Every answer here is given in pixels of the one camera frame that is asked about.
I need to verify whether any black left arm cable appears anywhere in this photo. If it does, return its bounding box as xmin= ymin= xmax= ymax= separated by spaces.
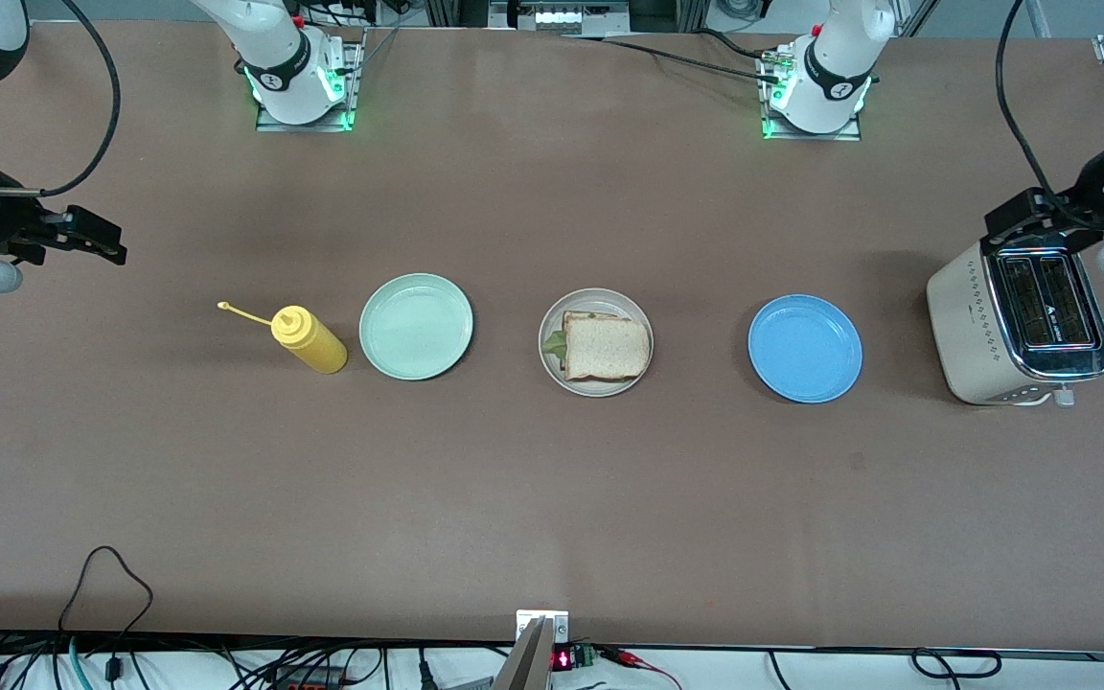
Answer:
xmin=996 ymin=0 xmax=1104 ymax=231

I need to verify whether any white lit device box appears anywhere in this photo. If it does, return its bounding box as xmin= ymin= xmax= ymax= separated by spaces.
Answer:
xmin=490 ymin=0 xmax=632 ymax=35

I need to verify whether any beige plate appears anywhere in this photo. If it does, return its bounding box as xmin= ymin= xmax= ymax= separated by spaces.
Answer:
xmin=539 ymin=288 xmax=655 ymax=398

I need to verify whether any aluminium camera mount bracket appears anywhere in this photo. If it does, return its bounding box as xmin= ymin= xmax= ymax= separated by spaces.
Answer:
xmin=493 ymin=609 xmax=571 ymax=690

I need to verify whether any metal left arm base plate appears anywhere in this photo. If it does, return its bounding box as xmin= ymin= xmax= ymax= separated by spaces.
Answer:
xmin=761 ymin=48 xmax=865 ymax=143

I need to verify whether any blue plate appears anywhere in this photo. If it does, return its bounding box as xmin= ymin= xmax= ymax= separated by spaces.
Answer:
xmin=747 ymin=294 xmax=863 ymax=403

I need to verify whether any black cable across table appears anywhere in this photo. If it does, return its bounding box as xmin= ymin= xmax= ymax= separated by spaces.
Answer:
xmin=560 ymin=27 xmax=788 ymax=87

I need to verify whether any red clip lead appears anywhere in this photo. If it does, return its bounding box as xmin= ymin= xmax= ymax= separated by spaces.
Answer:
xmin=600 ymin=647 xmax=685 ymax=689

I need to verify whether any mint green plate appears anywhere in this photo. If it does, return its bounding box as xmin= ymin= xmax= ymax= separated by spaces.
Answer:
xmin=359 ymin=273 xmax=474 ymax=381

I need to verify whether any yellow squeeze bottle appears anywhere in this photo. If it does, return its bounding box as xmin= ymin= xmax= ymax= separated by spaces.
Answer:
xmin=217 ymin=301 xmax=349 ymax=375

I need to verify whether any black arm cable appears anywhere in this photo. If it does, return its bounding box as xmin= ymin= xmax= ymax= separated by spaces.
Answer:
xmin=996 ymin=0 xmax=1104 ymax=231
xmin=0 ymin=0 xmax=122 ymax=199

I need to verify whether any beige chrome two-slot toaster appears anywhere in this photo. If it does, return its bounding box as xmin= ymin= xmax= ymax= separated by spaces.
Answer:
xmin=927 ymin=235 xmax=1104 ymax=408

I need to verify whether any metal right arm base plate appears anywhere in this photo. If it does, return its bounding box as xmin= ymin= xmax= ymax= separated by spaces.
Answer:
xmin=255 ymin=27 xmax=367 ymax=133

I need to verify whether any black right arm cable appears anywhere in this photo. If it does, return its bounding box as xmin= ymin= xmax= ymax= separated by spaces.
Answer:
xmin=0 ymin=0 xmax=122 ymax=199

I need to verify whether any thin black looped cable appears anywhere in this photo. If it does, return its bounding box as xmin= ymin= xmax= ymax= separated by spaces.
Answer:
xmin=57 ymin=545 xmax=155 ymax=683

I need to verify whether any toasted bread slice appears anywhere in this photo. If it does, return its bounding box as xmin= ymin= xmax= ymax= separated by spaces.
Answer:
xmin=562 ymin=309 xmax=644 ymax=385
xmin=563 ymin=316 xmax=652 ymax=382

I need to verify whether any black coiled cable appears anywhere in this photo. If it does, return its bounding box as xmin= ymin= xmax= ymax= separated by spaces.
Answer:
xmin=911 ymin=648 xmax=1004 ymax=680

